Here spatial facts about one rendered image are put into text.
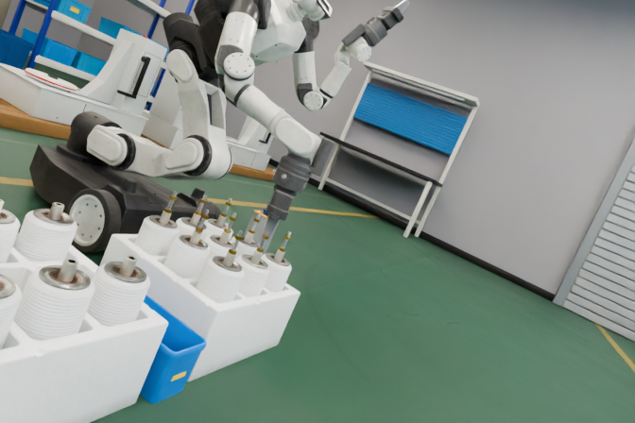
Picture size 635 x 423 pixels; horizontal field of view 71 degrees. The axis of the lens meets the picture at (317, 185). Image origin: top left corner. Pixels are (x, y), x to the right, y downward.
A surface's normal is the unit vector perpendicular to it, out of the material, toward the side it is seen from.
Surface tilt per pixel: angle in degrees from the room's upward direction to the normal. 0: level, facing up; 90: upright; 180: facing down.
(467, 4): 90
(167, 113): 90
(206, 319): 90
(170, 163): 90
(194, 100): 113
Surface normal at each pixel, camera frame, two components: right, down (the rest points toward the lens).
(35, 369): 0.81, 0.40
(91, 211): -0.41, -0.09
